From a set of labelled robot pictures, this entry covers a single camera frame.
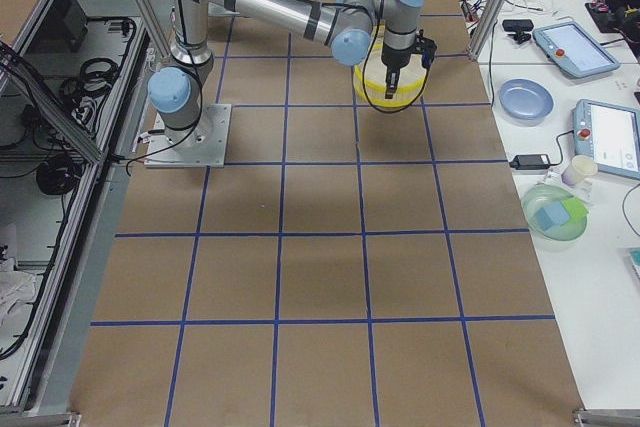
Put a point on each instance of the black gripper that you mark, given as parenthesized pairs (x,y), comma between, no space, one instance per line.
(393,57)

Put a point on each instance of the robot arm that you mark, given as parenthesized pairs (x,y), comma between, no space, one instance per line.
(345,26)

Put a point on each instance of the blue plate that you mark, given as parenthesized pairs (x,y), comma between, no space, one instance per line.
(525,102)

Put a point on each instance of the black webcam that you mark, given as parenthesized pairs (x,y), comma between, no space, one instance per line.
(518,29)

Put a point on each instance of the black power adapter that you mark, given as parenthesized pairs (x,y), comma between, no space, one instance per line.
(530,162)

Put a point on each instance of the teach pendant far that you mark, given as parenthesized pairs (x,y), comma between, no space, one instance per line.
(573,50)

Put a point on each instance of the teach pendant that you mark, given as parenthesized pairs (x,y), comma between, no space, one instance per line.
(609,134)
(573,50)

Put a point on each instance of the paper cup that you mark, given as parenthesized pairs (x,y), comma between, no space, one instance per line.
(579,169)

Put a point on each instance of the green bowl with blocks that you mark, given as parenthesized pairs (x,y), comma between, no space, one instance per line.
(554,212)

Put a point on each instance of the teach pendant near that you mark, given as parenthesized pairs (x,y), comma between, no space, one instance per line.
(609,134)

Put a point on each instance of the aluminium frame post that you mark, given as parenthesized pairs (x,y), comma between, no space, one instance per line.
(495,2)

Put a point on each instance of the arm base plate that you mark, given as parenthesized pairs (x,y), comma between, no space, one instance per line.
(205,146)

